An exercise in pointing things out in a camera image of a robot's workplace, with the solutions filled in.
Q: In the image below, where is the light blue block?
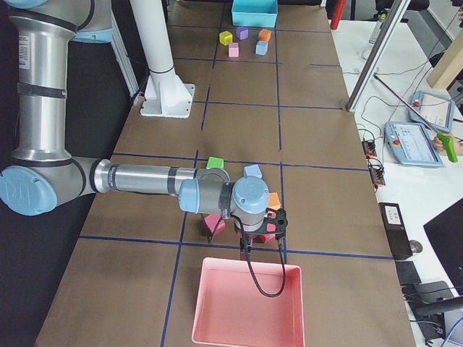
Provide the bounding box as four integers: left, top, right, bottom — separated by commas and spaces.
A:
243, 164, 263, 179
255, 40, 268, 56

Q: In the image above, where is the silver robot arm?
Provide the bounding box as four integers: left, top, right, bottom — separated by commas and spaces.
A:
1, 1, 271, 234

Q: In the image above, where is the green foam block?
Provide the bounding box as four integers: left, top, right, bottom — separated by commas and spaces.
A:
206, 156, 224, 170

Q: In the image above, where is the orange block right side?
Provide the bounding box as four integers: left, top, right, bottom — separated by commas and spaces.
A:
268, 192, 281, 210

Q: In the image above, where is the orange block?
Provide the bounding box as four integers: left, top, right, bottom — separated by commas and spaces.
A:
258, 28, 272, 42
268, 192, 281, 210

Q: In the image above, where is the crimson block near tray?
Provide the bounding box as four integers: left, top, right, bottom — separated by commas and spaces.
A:
203, 214, 226, 236

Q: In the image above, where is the pink foam block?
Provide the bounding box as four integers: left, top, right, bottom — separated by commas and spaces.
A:
228, 43, 239, 58

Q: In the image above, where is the pink plastic tray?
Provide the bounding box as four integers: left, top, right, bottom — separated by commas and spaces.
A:
192, 257, 305, 346

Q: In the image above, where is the yellow foam block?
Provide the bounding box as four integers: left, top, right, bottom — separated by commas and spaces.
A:
219, 30, 233, 46

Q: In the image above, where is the purple block left side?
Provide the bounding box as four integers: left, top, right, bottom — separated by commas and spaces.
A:
236, 26, 249, 40

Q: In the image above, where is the orange block left side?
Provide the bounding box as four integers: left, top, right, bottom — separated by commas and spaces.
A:
258, 28, 272, 42

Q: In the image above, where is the teal plastic bin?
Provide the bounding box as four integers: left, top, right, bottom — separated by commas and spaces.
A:
231, 0, 278, 28

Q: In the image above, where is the near teach pendant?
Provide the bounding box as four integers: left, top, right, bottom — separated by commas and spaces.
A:
384, 121, 443, 168

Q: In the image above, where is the teach pendant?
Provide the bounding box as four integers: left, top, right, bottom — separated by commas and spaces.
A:
384, 121, 443, 168
409, 90, 456, 132

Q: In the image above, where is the black power box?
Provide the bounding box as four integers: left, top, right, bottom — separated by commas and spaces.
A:
378, 202, 412, 260

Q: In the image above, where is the red fire extinguisher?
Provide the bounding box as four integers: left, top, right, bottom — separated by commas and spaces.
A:
330, 0, 347, 30

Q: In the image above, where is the far teach pendant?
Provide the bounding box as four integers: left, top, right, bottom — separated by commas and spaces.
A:
409, 90, 456, 132

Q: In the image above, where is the reacher grabber stick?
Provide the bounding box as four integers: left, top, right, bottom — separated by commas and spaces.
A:
373, 74, 458, 163

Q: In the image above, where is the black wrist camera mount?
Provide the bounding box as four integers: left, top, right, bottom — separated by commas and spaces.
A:
255, 207, 288, 241

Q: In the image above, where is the white pedestal column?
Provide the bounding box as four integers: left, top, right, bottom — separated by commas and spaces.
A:
130, 0, 195, 119

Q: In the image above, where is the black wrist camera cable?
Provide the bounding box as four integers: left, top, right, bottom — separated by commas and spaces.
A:
231, 207, 286, 299

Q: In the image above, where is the aluminium frame post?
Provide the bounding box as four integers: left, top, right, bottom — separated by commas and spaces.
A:
346, 0, 410, 112

